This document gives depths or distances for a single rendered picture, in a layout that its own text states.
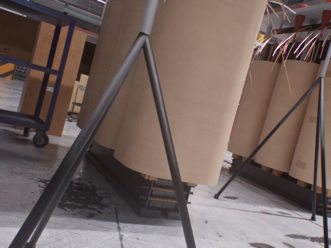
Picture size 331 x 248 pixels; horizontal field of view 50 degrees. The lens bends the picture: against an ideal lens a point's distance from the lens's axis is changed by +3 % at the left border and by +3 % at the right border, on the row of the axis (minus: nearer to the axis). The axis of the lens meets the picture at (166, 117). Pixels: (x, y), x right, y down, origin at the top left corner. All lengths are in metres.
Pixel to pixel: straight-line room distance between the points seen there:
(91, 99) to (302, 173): 1.66
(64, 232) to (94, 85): 1.22
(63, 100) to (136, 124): 1.70
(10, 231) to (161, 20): 0.97
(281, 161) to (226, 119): 1.63
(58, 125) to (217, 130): 1.88
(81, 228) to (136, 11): 1.12
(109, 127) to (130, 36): 0.49
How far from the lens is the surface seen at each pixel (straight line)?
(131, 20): 1.94
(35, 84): 3.10
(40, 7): 2.50
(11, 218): 1.37
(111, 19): 2.35
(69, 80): 3.13
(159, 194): 1.66
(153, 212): 1.63
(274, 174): 3.26
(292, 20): 3.53
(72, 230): 1.34
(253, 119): 3.45
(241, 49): 1.58
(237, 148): 3.49
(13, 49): 2.53
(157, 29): 1.56
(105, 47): 2.32
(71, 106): 5.02
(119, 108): 1.86
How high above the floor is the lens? 0.51
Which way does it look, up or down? 2 degrees down
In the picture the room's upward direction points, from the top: 15 degrees clockwise
